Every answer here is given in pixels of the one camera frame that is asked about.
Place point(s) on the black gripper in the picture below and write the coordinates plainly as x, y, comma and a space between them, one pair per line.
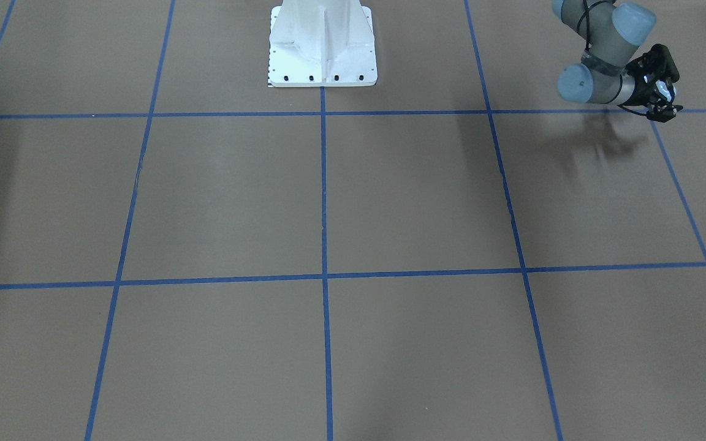
637, 94

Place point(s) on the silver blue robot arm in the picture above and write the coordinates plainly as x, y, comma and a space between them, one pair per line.
609, 72

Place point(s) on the white pedestal column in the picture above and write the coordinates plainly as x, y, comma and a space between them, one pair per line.
316, 44

